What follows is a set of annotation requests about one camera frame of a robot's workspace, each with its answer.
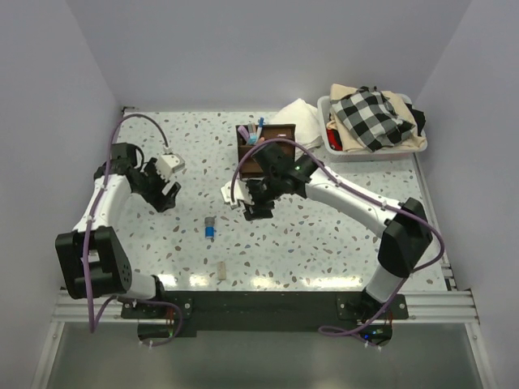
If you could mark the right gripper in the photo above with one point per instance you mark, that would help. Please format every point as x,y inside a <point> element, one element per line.
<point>255,211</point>

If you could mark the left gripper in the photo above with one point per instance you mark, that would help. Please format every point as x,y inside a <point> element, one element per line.
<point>161,202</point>

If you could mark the brown wooden desk organizer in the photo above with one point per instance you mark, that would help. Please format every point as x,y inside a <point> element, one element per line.
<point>253,166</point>

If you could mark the blue grey correction bottle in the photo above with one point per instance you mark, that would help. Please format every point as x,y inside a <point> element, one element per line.
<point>209,227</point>

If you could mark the beige eraser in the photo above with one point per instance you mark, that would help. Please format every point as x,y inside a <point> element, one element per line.
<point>221,271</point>

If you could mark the pink highlighter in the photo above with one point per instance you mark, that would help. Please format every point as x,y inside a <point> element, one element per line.
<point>243,131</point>

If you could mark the blue white marker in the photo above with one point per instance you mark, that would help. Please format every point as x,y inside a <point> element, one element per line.
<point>260,127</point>

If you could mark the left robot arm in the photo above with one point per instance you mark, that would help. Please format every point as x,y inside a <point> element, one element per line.
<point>93,261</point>

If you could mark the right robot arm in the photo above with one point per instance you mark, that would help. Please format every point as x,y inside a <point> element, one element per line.
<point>402,227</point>

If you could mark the red item in basket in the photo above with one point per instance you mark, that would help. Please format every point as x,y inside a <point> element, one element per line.
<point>334,140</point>

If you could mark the white folded towel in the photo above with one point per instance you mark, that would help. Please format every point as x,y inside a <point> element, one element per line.
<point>304,117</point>

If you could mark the beige cloth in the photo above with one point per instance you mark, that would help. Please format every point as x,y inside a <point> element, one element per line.
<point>389,121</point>

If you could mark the white laundry basket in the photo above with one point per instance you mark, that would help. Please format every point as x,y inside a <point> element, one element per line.
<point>373,129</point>

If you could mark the checkered black white cloth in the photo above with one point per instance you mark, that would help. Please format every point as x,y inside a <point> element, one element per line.
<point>373,117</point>

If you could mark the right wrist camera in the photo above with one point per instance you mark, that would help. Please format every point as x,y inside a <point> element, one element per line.
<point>236,197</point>

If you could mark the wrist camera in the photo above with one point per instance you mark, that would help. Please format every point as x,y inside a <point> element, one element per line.
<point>236,197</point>
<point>167,165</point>

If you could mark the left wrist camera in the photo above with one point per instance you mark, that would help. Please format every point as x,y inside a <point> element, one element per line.
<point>167,165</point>

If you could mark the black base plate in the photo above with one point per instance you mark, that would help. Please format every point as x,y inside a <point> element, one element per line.
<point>185,314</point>

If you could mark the aluminium rail frame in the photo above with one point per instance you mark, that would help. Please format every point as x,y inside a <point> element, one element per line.
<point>438,346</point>

